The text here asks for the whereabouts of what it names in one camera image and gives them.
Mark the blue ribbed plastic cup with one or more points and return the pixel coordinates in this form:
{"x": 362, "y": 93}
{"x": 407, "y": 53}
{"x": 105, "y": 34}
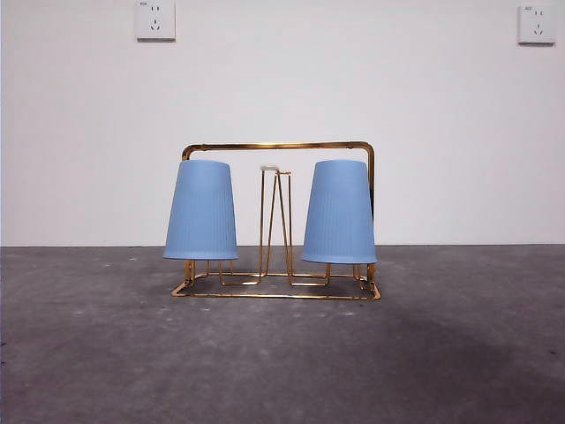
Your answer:
{"x": 340, "y": 212}
{"x": 201, "y": 212}

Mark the white wall socket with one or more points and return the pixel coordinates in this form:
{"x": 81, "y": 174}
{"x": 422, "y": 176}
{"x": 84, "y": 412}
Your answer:
{"x": 155, "y": 20}
{"x": 537, "y": 24}

